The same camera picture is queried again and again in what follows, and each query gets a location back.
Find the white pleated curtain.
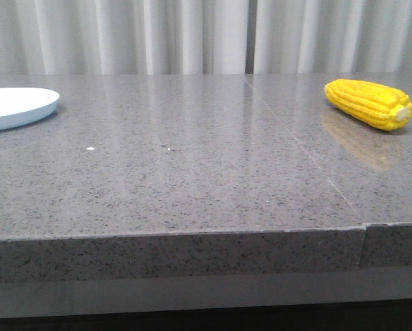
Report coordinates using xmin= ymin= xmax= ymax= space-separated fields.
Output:
xmin=0 ymin=1 xmax=412 ymax=74

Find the light blue round plate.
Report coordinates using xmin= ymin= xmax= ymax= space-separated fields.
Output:
xmin=0 ymin=87 xmax=60 ymax=131

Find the yellow toy corn cob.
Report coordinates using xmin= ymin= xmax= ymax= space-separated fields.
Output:
xmin=324 ymin=79 xmax=412 ymax=131

